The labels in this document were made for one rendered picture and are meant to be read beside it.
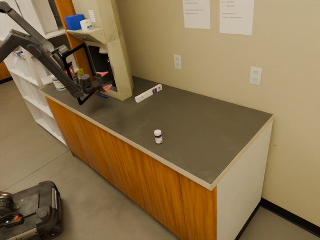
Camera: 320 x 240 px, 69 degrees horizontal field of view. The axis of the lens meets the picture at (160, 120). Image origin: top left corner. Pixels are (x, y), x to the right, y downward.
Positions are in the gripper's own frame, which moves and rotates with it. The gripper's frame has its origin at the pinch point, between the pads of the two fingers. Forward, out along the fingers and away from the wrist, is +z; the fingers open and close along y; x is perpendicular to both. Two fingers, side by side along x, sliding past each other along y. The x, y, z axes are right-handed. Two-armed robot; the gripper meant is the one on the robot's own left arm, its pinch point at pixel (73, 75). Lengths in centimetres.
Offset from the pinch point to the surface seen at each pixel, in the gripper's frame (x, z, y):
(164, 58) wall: -39, 30, -55
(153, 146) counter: 46, 56, -55
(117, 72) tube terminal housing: -8.5, 16.3, -29.4
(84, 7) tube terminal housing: -14.5, -32.0, -35.0
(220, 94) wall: -13, 69, -88
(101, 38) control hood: -3.1, -9.1, -38.7
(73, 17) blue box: -8.0, -30.6, -27.3
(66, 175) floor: -4, 82, 105
